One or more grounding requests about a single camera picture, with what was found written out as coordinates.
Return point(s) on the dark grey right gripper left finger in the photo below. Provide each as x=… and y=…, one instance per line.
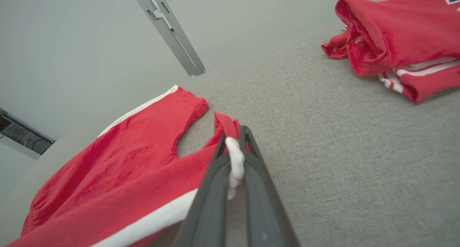
x=208, y=211

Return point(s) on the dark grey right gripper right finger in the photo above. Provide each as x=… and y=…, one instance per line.
x=264, y=211

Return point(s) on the red shorts white stripes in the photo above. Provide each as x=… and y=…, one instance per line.
x=118, y=175

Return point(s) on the red T-shirt white sleeves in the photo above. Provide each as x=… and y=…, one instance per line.
x=406, y=35

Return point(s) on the grey fabric sofa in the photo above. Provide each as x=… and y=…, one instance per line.
x=341, y=161

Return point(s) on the grey metal wall post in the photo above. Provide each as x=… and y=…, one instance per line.
x=172, y=35

